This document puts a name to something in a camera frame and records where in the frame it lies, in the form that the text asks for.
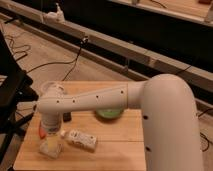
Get white object on rail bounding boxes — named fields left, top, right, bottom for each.
left=44, top=4, right=65, bottom=22

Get green bowl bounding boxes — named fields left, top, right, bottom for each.
left=96, top=109, right=123, bottom=120

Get black chair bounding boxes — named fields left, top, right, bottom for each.
left=0, top=31, right=38, bottom=164

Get wooden table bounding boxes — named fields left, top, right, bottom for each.
left=13, top=80, right=149, bottom=171

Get white sponge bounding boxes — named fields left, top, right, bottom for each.
left=39, top=142, right=62, bottom=159

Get orange carrot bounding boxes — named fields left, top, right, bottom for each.
left=38, top=121, right=46, bottom=139

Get white plastic bottle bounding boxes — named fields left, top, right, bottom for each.
left=60, top=130, right=97, bottom=151

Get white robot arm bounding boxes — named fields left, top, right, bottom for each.
left=37, top=74, right=204, bottom=171

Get black cable on floor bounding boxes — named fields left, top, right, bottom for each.
left=25, top=35, right=90, bottom=82

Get black cable right floor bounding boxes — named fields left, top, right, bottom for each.
left=198, top=108, right=213, bottom=153

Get black rectangular block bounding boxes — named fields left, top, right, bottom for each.
left=63, top=113, right=72, bottom=122

